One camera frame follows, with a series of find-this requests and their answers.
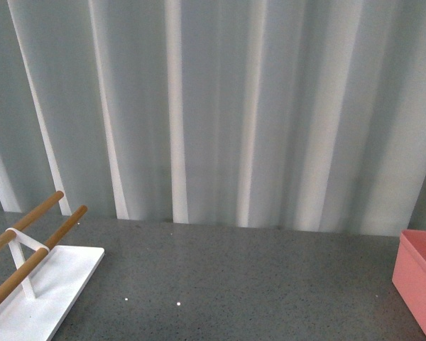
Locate pink plastic box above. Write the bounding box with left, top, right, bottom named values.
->
left=392, top=229, right=426, bottom=335

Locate wooden rack rod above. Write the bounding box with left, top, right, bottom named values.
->
left=0, top=190, right=65, bottom=250
left=0, top=205, right=88, bottom=304

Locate white pleated curtain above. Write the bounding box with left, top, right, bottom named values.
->
left=0, top=1, right=426, bottom=235

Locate white towel rack stand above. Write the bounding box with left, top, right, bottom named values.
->
left=0, top=245, right=104, bottom=340

